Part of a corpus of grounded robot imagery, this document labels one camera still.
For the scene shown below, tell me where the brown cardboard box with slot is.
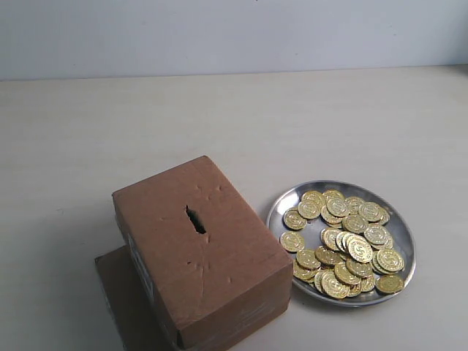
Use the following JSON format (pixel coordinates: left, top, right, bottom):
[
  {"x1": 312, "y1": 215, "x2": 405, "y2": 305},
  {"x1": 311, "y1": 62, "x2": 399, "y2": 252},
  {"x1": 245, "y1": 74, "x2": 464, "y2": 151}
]
[{"x1": 112, "y1": 156, "x2": 293, "y2": 350}]

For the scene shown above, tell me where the gold coin upper left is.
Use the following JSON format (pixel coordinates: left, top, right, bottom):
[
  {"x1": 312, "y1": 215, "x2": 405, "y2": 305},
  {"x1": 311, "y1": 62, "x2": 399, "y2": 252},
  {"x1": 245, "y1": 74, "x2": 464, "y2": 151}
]
[{"x1": 282, "y1": 210, "x2": 307, "y2": 230}]

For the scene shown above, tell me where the gold coin top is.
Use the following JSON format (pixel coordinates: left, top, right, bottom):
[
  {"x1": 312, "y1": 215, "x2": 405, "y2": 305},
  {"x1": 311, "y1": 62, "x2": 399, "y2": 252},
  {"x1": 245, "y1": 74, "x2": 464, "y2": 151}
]
[{"x1": 301, "y1": 190, "x2": 325, "y2": 208}]

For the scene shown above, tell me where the lone gold coin left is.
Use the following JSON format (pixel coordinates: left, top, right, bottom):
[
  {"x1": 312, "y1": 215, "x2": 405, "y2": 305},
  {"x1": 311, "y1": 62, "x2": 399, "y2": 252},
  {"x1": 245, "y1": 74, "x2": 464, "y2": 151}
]
[{"x1": 279, "y1": 231, "x2": 305, "y2": 253}]

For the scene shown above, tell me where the round silver metal plate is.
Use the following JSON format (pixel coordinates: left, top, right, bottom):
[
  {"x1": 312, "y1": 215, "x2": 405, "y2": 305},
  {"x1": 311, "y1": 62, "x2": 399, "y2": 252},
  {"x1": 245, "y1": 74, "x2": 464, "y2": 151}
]
[{"x1": 265, "y1": 180, "x2": 416, "y2": 308}]

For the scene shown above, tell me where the gold coin plate centre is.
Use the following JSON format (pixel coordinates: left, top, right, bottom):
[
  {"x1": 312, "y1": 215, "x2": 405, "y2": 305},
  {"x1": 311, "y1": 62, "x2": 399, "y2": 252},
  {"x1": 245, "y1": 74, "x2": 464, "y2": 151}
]
[{"x1": 347, "y1": 236, "x2": 373, "y2": 263}]

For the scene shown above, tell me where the large gold coin bottom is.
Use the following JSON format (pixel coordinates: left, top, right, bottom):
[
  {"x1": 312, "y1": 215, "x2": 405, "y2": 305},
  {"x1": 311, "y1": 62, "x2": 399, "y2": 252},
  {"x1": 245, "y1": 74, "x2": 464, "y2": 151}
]
[{"x1": 321, "y1": 271, "x2": 350, "y2": 299}]

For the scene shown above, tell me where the gold coin right side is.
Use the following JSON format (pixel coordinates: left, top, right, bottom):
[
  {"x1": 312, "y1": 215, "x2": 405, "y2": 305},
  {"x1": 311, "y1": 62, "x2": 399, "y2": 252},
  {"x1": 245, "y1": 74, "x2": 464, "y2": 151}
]
[{"x1": 376, "y1": 249, "x2": 405, "y2": 272}]

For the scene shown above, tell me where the gold coin bottom right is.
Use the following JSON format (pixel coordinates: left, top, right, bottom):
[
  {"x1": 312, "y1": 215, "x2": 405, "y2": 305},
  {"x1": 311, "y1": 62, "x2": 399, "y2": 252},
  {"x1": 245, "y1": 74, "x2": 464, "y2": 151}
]
[{"x1": 375, "y1": 274, "x2": 404, "y2": 294}]

